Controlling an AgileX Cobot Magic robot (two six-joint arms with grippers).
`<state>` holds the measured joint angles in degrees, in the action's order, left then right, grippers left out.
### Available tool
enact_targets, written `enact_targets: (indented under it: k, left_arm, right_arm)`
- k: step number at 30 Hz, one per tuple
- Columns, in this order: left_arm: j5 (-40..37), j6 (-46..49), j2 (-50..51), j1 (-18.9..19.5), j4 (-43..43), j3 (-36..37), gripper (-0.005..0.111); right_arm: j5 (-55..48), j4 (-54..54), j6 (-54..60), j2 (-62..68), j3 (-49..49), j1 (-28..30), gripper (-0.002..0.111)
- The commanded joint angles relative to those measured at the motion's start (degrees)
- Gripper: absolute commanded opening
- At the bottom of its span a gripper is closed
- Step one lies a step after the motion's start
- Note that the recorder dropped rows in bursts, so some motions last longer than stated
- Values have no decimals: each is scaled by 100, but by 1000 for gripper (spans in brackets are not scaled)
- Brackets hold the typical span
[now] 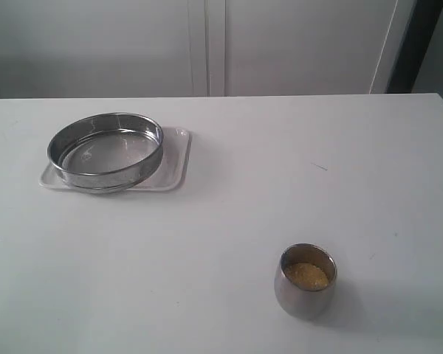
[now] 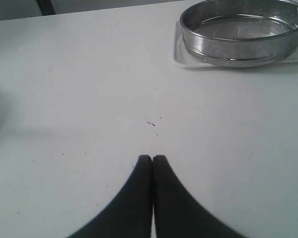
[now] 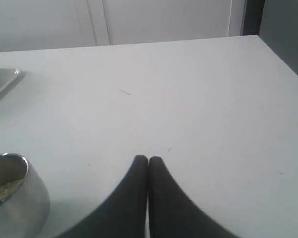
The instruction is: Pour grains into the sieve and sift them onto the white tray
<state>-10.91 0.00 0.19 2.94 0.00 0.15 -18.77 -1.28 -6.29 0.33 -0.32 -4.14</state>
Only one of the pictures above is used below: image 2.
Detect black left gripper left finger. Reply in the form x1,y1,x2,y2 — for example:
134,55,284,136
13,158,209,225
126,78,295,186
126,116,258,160
70,155,153,238

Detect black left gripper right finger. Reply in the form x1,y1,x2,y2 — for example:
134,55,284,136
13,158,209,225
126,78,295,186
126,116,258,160
153,155,241,238

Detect round steel mesh sieve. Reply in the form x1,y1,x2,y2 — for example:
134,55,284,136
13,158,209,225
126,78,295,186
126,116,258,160
179,0,298,67

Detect white rectangular plastic tray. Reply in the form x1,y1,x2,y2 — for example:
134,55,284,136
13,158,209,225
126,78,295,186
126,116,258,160
172,20,298,69

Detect dark vertical post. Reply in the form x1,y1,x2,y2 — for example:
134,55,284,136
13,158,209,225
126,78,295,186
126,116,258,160
36,0,56,16

